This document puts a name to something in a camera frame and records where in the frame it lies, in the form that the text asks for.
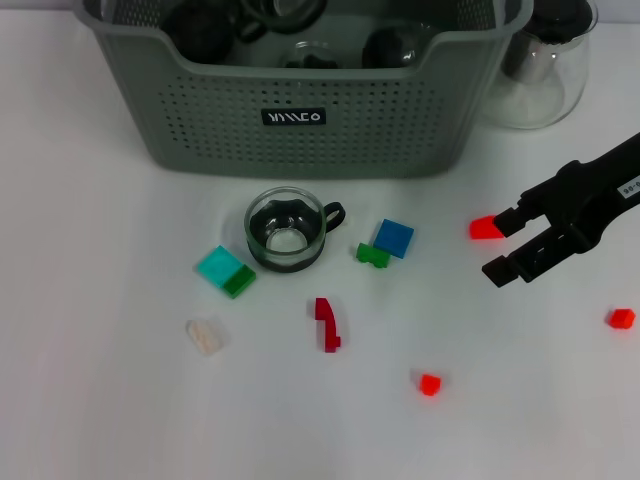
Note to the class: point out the dark clay teapot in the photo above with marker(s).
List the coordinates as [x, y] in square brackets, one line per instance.
[200, 35]

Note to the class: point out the dark red curved brick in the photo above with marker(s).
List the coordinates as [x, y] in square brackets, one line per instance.
[325, 320]

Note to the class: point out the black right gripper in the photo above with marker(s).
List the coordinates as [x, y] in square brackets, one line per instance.
[590, 200]

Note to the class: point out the blue square building brick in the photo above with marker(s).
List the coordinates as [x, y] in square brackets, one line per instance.
[395, 237]

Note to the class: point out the glass pitcher with black lid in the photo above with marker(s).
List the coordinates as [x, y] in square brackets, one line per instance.
[540, 95]

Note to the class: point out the clear translucent building brick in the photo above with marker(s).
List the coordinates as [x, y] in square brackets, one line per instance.
[205, 337]

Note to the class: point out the grey perforated plastic storage bin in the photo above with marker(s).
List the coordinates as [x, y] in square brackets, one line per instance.
[375, 130]

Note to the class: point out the orange-red sloped brick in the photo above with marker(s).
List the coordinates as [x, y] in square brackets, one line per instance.
[482, 229]

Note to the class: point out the small green stepped brick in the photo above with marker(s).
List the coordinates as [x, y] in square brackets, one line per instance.
[372, 254]

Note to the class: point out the small red cube brick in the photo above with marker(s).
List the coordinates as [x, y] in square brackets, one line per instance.
[621, 319]
[430, 385]

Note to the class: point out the glass teacup black sleeve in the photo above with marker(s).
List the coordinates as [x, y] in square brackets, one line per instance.
[282, 242]
[387, 47]
[300, 22]
[310, 62]

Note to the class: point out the flat green square brick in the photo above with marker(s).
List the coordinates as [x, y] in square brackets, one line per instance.
[240, 282]

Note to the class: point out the teal square building brick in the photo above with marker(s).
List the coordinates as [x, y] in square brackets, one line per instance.
[216, 267]

